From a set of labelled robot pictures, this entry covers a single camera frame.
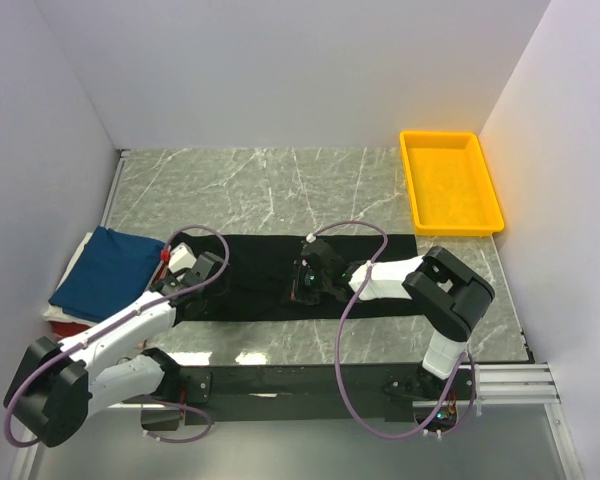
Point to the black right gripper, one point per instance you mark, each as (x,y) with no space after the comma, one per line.
(298,291)

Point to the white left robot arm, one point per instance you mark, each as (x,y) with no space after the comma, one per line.
(59,385)

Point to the folded white t shirt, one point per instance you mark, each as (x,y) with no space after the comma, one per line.
(56,314)

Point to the yellow plastic bin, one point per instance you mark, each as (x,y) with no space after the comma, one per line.
(449,186)

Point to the folded blue t shirt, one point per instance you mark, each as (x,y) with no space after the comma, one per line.
(112,271)

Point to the folded red t shirt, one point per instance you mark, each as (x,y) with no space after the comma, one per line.
(63,329)

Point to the black t shirt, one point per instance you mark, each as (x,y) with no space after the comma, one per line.
(260,271)

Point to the black base crossbar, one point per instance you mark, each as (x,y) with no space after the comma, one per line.
(308,392)

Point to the aluminium rail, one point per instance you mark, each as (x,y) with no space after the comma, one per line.
(516,384)

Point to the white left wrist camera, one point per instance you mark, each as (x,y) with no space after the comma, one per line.
(178,257)

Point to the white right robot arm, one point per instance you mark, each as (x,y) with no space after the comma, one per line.
(443,289)

